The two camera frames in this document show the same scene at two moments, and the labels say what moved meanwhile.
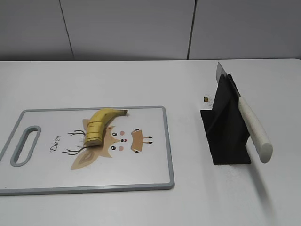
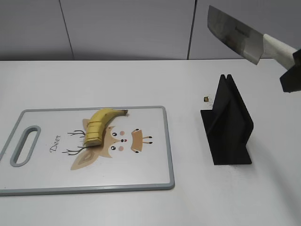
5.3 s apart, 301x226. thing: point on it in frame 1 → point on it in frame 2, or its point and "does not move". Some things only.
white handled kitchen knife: (257, 133) → (249, 43)
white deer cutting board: (134, 153) does not move
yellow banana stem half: (105, 115) does not move
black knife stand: (226, 134) does not move
